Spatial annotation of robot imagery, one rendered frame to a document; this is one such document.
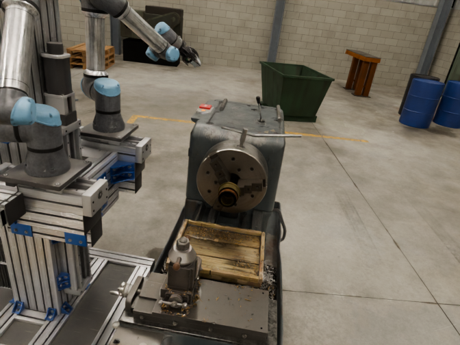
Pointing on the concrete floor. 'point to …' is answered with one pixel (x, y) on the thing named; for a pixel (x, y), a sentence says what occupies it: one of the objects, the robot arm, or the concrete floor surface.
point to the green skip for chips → (294, 90)
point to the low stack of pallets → (79, 53)
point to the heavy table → (361, 72)
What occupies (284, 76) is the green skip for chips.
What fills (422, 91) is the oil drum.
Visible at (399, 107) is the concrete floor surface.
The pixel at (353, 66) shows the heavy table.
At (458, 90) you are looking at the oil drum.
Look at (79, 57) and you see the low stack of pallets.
